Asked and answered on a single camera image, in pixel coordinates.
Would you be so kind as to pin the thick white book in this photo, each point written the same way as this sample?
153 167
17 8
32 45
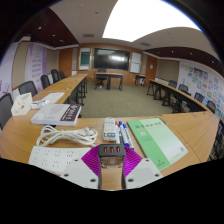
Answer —
53 114

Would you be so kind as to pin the green booklet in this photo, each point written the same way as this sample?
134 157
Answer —
156 141

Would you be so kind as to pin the large black wall screen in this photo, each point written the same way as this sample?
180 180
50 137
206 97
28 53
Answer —
111 59

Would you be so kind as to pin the row of black chairs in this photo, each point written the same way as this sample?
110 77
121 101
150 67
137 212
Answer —
183 88
45 80

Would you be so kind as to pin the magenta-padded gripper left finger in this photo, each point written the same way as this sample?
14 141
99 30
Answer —
80 173

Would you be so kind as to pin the small side table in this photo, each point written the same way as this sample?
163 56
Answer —
140 76

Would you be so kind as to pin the large purple wall banner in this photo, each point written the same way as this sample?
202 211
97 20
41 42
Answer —
6 70

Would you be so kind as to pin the small wooden desk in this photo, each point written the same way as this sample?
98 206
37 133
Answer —
111 75

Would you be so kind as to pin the white power strip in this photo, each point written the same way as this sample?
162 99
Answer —
50 156

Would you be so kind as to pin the blue-capped marker pen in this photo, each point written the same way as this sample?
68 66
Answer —
129 140
124 135

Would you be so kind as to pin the white cardboard box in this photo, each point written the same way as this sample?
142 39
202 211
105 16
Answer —
21 105

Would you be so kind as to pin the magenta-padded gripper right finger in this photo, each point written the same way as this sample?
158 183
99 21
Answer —
143 173

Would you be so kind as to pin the white wall whiteboard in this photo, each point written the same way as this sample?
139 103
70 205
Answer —
135 62

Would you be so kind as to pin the small blue-white pack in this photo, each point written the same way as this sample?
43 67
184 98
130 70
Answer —
39 104

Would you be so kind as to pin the narrow purple wall banner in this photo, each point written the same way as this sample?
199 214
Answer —
35 65

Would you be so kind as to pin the black mesh office chair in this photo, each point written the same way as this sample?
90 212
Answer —
5 110
27 87

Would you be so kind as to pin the white paper sheet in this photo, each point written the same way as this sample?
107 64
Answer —
51 97

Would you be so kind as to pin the ceiling air vent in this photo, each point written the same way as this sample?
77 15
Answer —
88 35

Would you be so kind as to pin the white remote control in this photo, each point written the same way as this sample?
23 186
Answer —
109 128

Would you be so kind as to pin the green and white wall board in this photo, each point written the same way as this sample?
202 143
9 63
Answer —
85 59

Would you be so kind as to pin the black desk chair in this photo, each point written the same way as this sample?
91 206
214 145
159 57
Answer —
101 77

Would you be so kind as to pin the wooden door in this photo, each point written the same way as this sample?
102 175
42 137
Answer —
65 62
151 70

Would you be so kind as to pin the group of colourful wall posters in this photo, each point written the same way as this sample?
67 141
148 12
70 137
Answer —
203 83

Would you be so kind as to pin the black multi-port charger block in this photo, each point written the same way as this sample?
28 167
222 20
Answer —
111 150

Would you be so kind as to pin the red-capped marker pen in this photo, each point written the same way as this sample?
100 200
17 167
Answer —
117 133

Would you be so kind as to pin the bright ceiling light panel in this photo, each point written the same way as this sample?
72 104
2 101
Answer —
146 20

